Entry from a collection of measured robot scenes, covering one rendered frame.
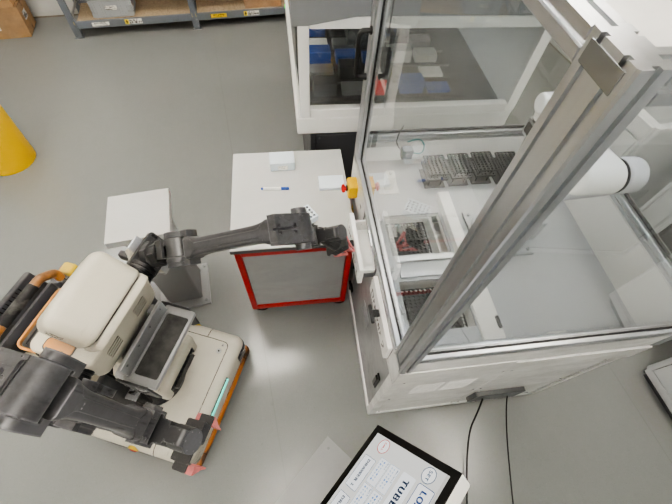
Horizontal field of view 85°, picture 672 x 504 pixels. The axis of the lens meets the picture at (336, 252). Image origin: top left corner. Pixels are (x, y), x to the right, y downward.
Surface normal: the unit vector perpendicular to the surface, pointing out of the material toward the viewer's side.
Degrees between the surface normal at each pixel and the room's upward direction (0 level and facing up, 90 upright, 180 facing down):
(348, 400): 0
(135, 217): 0
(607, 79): 90
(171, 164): 0
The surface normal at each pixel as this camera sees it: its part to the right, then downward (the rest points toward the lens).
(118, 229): 0.05, -0.54
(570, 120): -0.99, 0.07
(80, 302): 0.69, -0.22
